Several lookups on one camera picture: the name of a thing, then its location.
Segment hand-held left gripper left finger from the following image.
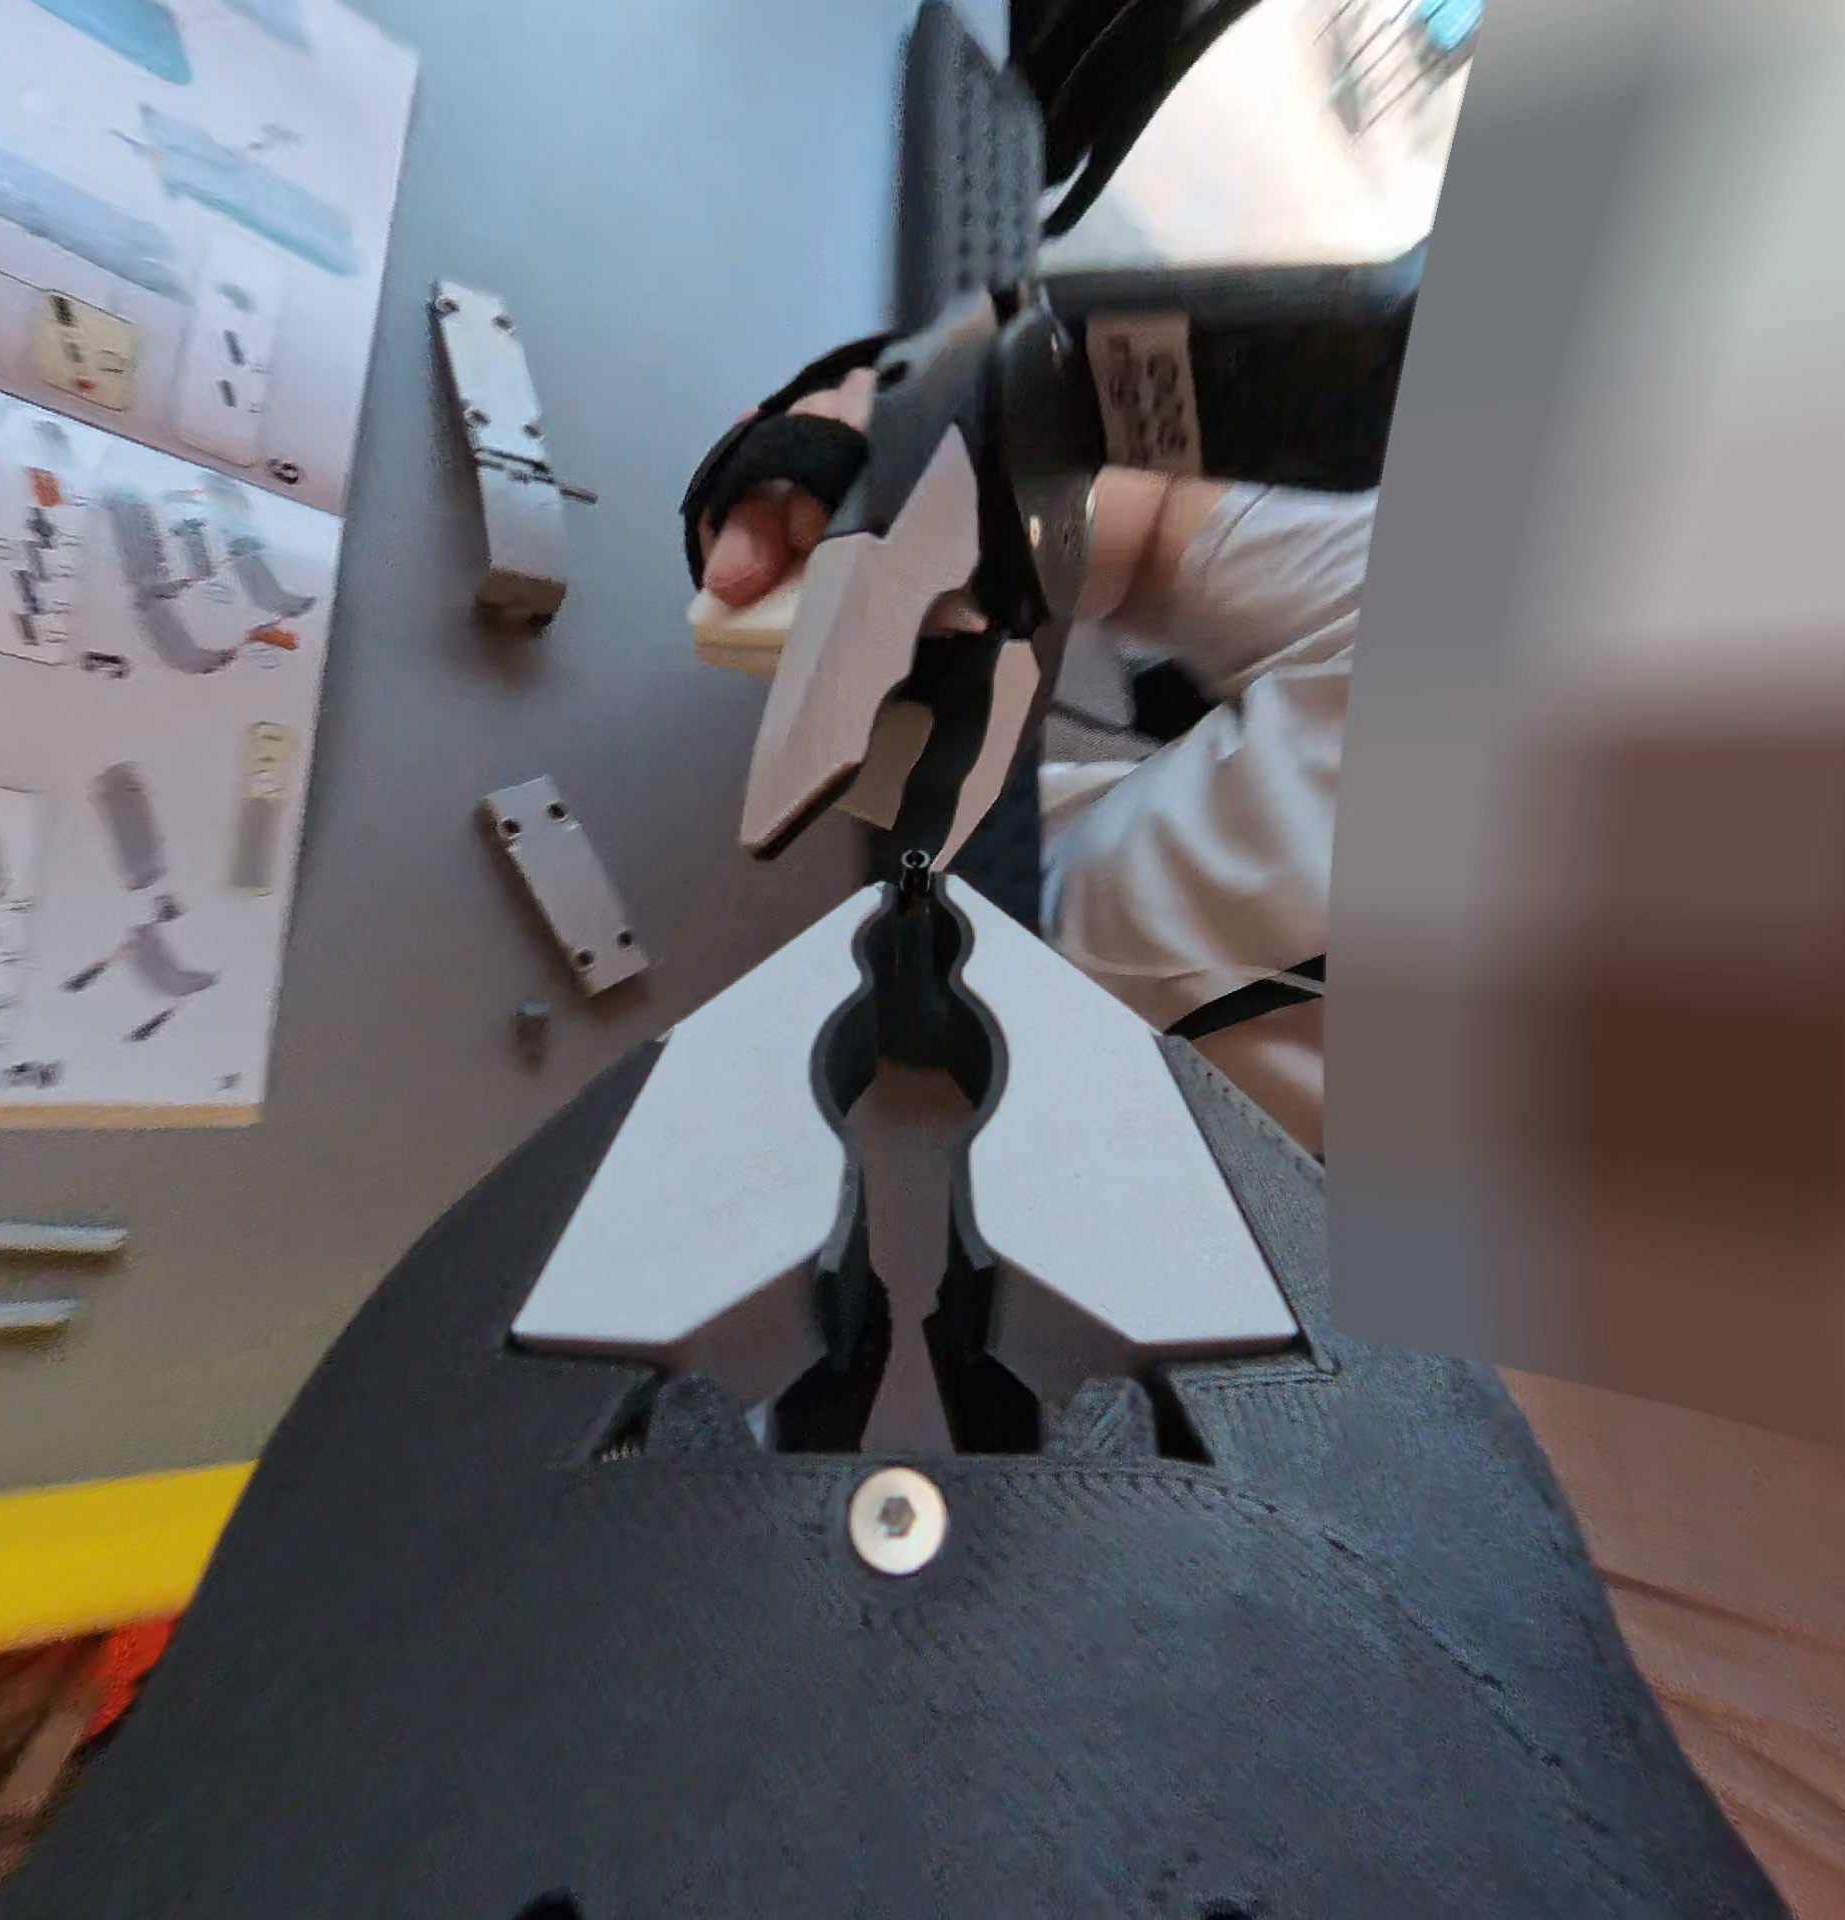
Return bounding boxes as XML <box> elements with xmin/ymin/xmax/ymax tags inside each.
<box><xmin>509</xmin><ymin>884</ymin><xmax>894</xmax><ymax>1455</ymax></box>

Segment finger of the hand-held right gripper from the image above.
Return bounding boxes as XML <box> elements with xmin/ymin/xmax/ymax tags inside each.
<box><xmin>831</xmin><ymin>622</ymin><xmax>1049</xmax><ymax>874</ymax></box>
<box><xmin>689</xmin><ymin>425</ymin><xmax>1002</xmax><ymax>861</ymax></box>

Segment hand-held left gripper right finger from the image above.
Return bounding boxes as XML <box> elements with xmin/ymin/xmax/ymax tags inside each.
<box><xmin>922</xmin><ymin>874</ymin><xmax>1302</xmax><ymax>1455</ymax></box>

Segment black connector pin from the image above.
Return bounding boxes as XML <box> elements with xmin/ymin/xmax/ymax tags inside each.
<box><xmin>892</xmin><ymin>846</ymin><xmax>958</xmax><ymax>1070</ymax></box>

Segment grey rectangular panel piece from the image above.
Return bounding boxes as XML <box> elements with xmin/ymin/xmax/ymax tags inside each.
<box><xmin>478</xmin><ymin>773</ymin><xmax>656</xmax><ymax>1001</ymax></box>

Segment grey assembled beam piece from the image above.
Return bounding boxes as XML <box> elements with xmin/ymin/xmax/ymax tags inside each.
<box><xmin>428</xmin><ymin>277</ymin><xmax>601</xmax><ymax>629</ymax></box>

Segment yellow storage bin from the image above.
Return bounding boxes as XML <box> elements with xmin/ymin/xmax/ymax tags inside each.
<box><xmin>0</xmin><ymin>1459</ymin><xmax>262</xmax><ymax>1899</ymax></box>

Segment building pieces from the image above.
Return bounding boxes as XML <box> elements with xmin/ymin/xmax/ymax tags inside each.
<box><xmin>0</xmin><ymin>1619</ymin><xmax>173</xmax><ymax>1877</ymax></box>

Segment person's right forearm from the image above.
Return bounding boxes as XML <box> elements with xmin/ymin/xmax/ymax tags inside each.
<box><xmin>1081</xmin><ymin>467</ymin><xmax>1377</xmax><ymax>710</ymax></box>

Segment grey desk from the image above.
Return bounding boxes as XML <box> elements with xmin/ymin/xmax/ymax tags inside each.
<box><xmin>0</xmin><ymin>0</ymin><xmax>1049</xmax><ymax>1503</ymax></box>

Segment person's right hand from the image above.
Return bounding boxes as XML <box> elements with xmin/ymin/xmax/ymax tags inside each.
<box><xmin>701</xmin><ymin>367</ymin><xmax>883</xmax><ymax>614</ymax></box>

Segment black office chair back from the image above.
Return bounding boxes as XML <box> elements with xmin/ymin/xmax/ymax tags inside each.
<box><xmin>1010</xmin><ymin>0</ymin><xmax>1273</xmax><ymax>244</ymax></box>

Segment black perforated chair armrest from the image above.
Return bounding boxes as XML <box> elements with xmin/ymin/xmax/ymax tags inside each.
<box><xmin>897</xmin><ymin>0</ymin><xmax>1049</xmax><ymax>334</ymax></box>

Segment open instruction booklet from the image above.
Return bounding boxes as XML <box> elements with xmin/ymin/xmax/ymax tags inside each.
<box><xmin>0</xmin><ymin>0</ymin><xmax>421</xmax><ymax>1131</ymax></box>

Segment black strap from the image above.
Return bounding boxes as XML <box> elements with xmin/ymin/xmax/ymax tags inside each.
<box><xmin>1161</xmin><ymin>953</ymin><xmax>1330</xmax><ymax>1046</ymax></box>

